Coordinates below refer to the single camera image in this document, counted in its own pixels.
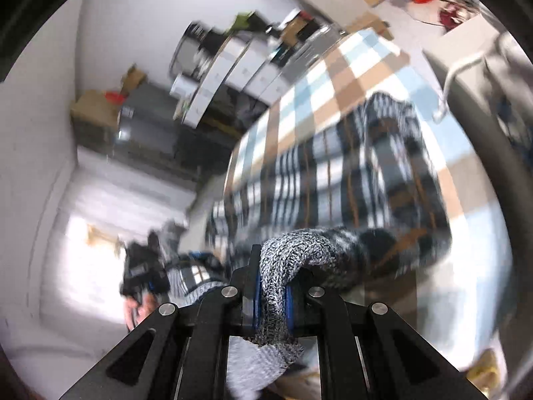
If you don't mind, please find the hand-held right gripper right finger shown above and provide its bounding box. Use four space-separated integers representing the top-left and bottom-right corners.
285 267 496 400

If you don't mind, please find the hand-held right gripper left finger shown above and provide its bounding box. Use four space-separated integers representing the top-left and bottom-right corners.
58 244 261 400

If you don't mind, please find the plaid fleece jacket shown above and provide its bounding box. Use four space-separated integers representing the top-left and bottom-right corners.
167 92 454 398

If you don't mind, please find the person's left hand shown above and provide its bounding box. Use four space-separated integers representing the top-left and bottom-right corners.
125 292 161 330

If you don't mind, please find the dark glass wardrobe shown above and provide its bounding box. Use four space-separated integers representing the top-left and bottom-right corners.
75 117 201 182

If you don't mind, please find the grey refrigerator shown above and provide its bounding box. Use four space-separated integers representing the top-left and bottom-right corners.
117 82 184 157

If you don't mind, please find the tall cardboard box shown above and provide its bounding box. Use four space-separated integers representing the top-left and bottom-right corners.
70 89 126 122

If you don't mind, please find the white electric kettle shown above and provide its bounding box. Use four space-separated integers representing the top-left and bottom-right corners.
170 74 196 97

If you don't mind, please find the open cardboard box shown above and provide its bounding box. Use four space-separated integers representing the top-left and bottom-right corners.
121 64 148 90

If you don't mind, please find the checkered bed sheet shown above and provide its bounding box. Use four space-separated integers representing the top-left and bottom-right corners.
223 27 517 367

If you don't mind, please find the white desk with drawers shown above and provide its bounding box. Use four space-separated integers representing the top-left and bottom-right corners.
181 35 296 128

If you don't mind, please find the black bucket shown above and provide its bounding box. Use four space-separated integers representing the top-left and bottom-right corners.
185 23 221 57

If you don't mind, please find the silver suitcase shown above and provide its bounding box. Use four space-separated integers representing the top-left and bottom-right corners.
283 25 346 82

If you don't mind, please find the dark wrapped bouquet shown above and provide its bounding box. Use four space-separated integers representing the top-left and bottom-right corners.
225 10 261 36

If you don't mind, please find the brown cardboard box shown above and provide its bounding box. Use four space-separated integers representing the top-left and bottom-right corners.
281 17 311 44

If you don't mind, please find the grey hoodie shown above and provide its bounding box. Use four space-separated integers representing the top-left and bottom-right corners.
422 33 533 259

